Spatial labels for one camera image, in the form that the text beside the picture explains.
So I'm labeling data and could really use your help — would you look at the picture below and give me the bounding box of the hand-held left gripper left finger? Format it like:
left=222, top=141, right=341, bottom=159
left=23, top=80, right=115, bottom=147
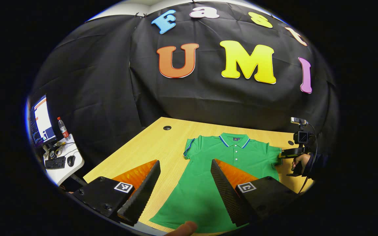
left=73, top=159, right=161, bottom=226

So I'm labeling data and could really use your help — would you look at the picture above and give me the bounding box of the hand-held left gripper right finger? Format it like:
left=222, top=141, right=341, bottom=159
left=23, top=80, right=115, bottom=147
left=210, top=159, right=300, bottom=228

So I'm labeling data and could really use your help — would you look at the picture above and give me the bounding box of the green T-shirt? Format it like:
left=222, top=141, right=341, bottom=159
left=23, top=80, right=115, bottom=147
left=150, top=133, right=283, bottom=234

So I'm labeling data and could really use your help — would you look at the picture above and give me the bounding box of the white side desk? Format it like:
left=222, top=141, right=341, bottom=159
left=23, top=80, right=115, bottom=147
left=43, top=134, right=85, bottom=187

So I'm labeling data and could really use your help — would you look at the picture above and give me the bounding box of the black keyboard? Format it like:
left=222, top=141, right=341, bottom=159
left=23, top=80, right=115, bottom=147
left=45, top=156, right=67, bottom=170

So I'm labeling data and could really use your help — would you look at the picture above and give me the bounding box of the clear plastic water bottle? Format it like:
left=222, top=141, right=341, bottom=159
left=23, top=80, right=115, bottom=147
left=57, top=117, right=71, bottom=141

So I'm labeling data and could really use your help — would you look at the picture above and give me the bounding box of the black backdrop cloth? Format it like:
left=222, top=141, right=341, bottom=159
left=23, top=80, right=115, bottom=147
left=28, top=2, right=339, bottom=171

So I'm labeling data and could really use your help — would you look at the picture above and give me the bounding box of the computer monitor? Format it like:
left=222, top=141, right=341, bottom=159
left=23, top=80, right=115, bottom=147
left=28, top=94, right=57, bottom=148

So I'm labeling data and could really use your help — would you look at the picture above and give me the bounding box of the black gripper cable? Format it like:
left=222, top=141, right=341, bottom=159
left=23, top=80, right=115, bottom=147
left=299, top=122, right=318, bottom=194

